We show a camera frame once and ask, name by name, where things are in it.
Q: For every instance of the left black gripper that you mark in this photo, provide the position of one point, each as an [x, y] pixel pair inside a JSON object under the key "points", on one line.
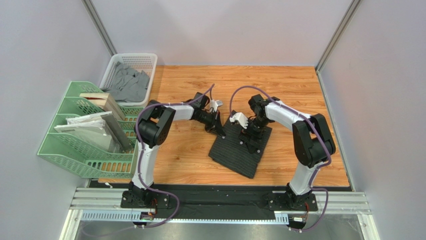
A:
{"points": [[215, 121]]}

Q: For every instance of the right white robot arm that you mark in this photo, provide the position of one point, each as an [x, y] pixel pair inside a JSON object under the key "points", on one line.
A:
{"points": [[312, 140]]}

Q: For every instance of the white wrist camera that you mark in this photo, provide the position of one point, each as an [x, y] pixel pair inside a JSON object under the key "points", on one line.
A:
{"points": [[214, 105], [239, 118]]}

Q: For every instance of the white plastic basket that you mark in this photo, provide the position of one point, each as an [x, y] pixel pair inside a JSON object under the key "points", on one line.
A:
{"points": [[146, 62]]}

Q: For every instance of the aluminium rail frame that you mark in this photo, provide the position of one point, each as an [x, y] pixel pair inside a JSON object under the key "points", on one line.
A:
{"points": [[342, 215]]}

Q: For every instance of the dark pinstriped long sleeve shirt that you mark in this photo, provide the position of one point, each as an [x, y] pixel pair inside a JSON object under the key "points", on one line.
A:
{"points": [[231, 153]]}

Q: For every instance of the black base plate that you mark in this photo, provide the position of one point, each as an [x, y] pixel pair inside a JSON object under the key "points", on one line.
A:
{"points": [[212, 202]]}

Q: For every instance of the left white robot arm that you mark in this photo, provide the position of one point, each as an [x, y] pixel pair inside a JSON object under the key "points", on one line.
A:
{"points": [[152, 127]]}

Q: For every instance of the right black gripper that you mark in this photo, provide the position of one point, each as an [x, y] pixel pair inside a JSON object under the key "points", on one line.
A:
{"points": [[250, 135]]}

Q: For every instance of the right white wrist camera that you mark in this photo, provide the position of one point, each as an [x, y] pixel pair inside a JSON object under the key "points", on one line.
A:
{"points": [[239, 118]]}

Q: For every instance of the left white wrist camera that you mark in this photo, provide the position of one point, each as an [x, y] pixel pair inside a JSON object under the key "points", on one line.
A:
{"points": [[214, 105]]}

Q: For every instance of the grey shirt in basket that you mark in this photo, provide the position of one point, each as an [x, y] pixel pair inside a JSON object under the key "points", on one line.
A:
{"points": [[128, 85]]}

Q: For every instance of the green file organizer rack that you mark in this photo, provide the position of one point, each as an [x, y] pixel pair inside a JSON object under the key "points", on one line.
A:
{"points": [[78, 157]]}

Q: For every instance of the wooden block in rack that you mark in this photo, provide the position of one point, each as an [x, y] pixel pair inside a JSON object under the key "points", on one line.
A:
{"points": [[106, 102]]}

